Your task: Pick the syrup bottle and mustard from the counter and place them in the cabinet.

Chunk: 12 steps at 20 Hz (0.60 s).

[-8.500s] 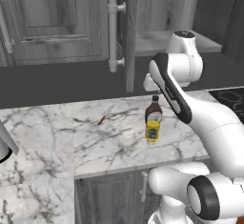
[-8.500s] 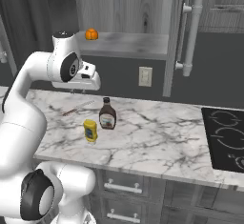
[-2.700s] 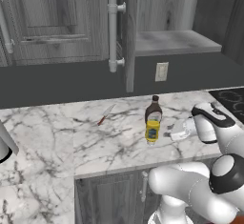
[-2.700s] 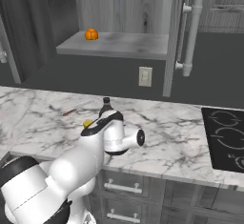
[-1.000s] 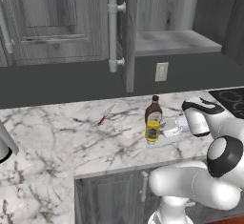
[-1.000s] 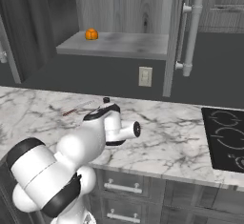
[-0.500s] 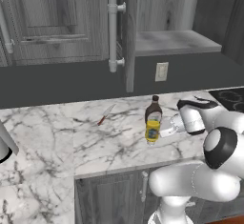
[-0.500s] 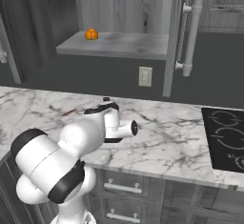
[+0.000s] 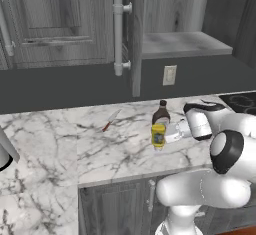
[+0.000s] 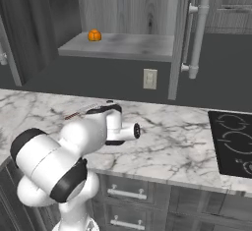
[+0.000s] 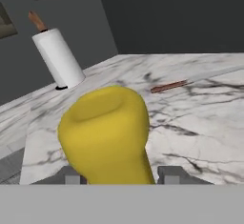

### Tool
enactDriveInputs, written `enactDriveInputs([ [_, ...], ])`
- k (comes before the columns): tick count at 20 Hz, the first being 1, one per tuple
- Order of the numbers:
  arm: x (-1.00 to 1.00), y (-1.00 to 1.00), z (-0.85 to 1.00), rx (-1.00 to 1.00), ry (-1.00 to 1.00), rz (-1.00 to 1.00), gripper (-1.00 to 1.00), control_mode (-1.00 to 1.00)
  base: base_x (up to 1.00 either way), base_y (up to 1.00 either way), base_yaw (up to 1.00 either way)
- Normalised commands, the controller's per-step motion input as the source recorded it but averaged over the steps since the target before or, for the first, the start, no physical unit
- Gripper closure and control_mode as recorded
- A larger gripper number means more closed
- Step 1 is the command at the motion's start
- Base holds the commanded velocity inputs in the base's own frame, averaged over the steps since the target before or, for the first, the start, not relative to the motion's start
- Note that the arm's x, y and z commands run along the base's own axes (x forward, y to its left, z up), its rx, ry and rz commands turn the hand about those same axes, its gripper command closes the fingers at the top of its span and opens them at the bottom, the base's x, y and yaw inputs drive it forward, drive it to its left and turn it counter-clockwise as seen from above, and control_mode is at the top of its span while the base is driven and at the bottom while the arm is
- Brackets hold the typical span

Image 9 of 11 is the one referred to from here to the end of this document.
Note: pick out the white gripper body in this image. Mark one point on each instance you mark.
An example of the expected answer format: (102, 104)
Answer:
(172, 134)

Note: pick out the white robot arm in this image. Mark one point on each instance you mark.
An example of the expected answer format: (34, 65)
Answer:
(203, 185)

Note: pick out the yellow mustard bottle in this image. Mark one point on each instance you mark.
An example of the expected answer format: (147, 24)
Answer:
(158, 136)

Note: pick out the brown syrup bottle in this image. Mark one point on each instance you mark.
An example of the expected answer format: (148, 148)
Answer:
(161, 115)

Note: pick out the open grey wood cabinet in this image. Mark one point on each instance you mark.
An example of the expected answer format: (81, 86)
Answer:
(183, 42)

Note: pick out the grey base cabinet door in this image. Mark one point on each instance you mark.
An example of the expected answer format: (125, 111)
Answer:
(116, 209)

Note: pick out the open grey wood cabinet door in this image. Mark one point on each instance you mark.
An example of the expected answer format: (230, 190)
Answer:
(246, 22)
(136, 39)

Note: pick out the closed grey wood cabinet door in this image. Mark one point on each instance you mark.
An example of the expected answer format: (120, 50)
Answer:
(60, 19)

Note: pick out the black hob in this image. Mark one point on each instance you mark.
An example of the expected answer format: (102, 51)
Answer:
(241, 101)

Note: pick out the white wall outlet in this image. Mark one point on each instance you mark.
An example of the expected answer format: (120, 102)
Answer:
(169, 75)

